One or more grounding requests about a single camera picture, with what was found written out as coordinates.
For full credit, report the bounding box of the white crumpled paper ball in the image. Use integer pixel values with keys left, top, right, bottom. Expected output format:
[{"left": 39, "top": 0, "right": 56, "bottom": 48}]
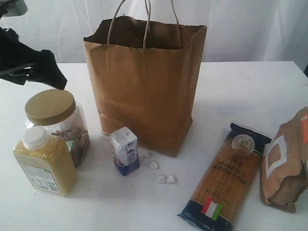
[
  {"left": 149, "top": 161, "right": 159, "bottom": 169},
  {"left": 142, "top": 150, "right": 151, "bottom": 158},
  {"left": 166, "top": 175, "right": 177, "bottom": 184},
  {"left": 157, "top": 175, "right": 167, "bottom": 184}
]

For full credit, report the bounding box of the brown kraft pouch orange label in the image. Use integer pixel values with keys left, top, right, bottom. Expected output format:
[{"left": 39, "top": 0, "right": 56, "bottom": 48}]
[{"left": 260, "top": 107, "right": 308, "bottom": 213}]

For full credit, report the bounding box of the yellow grain bottle white cap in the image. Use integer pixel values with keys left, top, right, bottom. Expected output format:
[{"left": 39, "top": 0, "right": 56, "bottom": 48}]
[{"left": 13, "top": 127, "right": 77, "bottom": 196}]

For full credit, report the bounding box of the brown paper shopping bag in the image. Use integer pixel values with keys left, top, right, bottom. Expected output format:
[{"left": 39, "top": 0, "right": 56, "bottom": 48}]
[{"left": 83, "top": 14, "right": 207, "bottom": 157}]

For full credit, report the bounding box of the white backdrop curtain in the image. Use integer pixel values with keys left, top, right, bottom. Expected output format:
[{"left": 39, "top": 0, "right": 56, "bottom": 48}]
[{"left": 0, "top": 0, "right": 308, "bottom": 69}]

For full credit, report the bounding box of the spaghetti package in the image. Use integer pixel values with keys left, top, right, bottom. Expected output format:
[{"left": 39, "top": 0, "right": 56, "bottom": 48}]
[{"left": 178, "top": 123, "right": 271, "bottom": 231}]

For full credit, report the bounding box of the small blue white milk carton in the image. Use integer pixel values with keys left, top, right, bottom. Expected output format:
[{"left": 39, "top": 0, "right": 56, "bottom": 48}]
[{"left": 109, "top": 127, "right": 140, "bottom": 176}]

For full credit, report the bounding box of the clear jar gold lid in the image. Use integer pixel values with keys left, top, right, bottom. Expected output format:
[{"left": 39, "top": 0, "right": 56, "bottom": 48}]
[{"left": 25, "top": 89, "right": 90, "bottom": 167}]

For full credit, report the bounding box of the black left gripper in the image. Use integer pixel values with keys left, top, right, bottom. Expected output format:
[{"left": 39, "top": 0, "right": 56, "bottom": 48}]
[{"left": 0, "top": 28, "right": 67, "bottom": 90}]

